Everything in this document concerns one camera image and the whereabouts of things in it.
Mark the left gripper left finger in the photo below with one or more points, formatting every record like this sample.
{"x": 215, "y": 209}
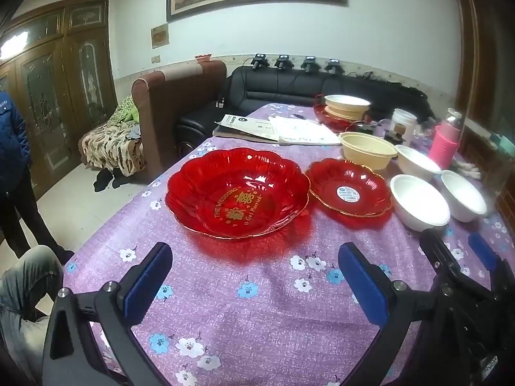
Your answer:
{"x": 71, "y": 353}

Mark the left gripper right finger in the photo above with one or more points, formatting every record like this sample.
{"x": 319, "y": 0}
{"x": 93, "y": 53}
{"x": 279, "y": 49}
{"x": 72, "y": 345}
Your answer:
{"x": 393, "y": 306}

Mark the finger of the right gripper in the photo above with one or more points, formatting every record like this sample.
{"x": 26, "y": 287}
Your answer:
{"x": 442, "y": 261}
{"x": 485, "y": 253}

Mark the white foam bowl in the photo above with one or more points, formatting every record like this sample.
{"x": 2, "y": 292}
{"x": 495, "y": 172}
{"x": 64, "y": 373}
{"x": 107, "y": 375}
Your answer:
{"x": 415, "y": 163}
{"x": 418, "y": 204}
{"x": 466, "y": 203}

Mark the small red plastic plate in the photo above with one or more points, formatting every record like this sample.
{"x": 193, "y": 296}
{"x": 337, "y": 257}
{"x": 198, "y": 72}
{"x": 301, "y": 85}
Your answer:
{"x": 349, "y": 189}

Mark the beige plastic bowl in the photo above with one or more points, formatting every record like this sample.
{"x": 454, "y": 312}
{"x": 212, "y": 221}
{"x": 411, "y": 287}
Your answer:
{"x": 367, "y": 150}

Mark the large red plastic plate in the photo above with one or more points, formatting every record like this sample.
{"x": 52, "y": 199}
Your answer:
{"x": 237, "y": 194}

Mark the red plates under stack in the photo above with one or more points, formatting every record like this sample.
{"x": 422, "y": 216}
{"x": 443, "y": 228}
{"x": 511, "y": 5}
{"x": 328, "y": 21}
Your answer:
{"x": 336, "y": 124}

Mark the stack of beige bowls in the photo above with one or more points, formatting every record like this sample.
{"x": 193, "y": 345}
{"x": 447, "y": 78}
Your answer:
{"x": 346, "y": 106}

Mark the seated person in jeans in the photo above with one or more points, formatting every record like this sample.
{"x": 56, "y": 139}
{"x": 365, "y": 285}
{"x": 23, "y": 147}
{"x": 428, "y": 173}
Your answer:
{"x": 36, "y": 274}

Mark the white gloves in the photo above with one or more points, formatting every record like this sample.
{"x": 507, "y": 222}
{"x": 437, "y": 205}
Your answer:
{"x": 467, "y": 170}

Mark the pink knit-sleeved bottle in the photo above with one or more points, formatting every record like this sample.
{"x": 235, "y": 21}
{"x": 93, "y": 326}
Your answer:
{"x": 446, "y": 137}

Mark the purple floral tablecloth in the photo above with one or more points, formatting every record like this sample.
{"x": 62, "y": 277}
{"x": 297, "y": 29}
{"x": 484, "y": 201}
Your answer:
{"x": 262, "y": 311}

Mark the black stamp with cork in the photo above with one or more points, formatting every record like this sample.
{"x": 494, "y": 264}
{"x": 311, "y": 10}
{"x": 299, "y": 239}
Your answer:
{"x": 396, "y": 135}

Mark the white plastic jar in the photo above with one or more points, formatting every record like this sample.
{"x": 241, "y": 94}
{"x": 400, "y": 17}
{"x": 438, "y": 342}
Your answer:
{"x": 407, "y": 120}

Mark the black clothes on floor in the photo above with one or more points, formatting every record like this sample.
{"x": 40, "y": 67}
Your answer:
{"x": 106, "y": 177}

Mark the black leather sofa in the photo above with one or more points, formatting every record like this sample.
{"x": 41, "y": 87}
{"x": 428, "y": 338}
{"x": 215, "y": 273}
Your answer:
{"x": 246, "y": 90}

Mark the patterned blanket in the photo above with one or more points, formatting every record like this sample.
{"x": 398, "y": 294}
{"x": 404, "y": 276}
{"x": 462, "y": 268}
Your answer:
{"x": 114, "y": 146}

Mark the white paper document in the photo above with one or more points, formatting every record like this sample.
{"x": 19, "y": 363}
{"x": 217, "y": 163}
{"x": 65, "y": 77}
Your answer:
{"x": 292, "y": 131}

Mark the black device on sofa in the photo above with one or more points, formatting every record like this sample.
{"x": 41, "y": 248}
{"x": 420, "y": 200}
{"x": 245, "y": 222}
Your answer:
{"x": 310, "y": 65}
{"x": 259, "y": 61}
{"x": 283, "y": 63}
{"x": 334, "y": 67}

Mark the green cloth on bed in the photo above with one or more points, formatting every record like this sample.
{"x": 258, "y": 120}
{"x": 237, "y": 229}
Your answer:
{"x": 125, "y": 111}

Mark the brown envelope with papers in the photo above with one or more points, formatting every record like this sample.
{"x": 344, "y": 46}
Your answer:
{"x": 244, "y": 128}

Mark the brown fabric armchair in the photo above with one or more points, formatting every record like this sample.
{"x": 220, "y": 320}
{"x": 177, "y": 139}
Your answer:
{"x": 163, "y": 96}

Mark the wooden wardrobe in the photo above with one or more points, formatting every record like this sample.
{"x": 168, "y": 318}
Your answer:
{"x": 57, "y": 69}

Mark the small wall plaque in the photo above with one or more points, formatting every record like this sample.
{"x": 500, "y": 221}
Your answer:
{"x": 159, "y": 36}

